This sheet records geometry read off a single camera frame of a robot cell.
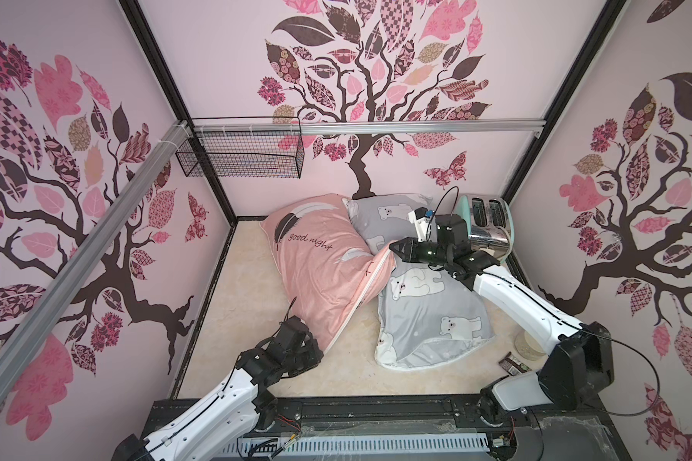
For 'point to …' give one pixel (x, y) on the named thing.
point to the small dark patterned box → (513, 365)
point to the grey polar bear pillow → (426, 318)
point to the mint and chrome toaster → (490, 224)
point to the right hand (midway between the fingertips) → (391, 242)
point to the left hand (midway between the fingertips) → (322, 362)
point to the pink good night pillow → (329, 270)
